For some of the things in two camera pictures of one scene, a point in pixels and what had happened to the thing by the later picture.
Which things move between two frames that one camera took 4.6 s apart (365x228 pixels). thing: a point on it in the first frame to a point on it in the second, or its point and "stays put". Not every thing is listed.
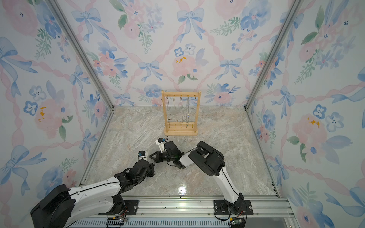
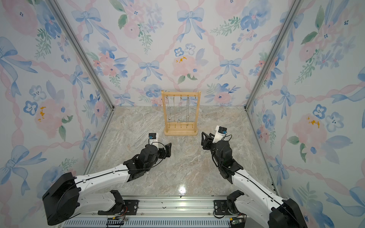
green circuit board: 236,221 stays put
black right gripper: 158,157 to 208,141
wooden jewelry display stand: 183,128 stays put
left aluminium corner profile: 82,52 stays put
